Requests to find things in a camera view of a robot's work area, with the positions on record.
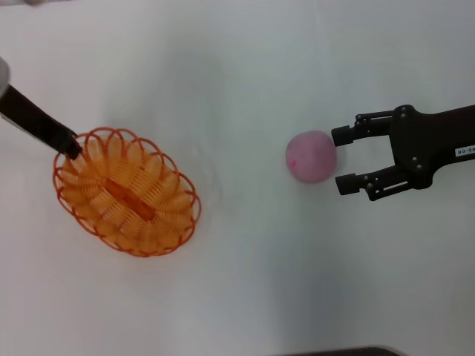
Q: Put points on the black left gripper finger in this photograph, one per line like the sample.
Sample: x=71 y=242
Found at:
x=70 y=146

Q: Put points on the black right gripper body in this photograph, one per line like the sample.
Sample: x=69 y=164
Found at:
x=426 y=141

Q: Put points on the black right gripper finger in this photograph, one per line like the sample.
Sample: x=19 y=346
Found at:
x=347 y=184
x=341 y=136

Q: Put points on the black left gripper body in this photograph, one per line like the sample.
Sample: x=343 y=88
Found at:
x=33 y=118

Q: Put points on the pink peach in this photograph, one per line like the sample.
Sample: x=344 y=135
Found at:
x=311 y=157

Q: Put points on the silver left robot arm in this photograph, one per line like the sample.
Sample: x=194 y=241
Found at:
x=3 y=74

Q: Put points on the dark curved panel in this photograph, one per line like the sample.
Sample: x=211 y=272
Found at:
x=345 y=351

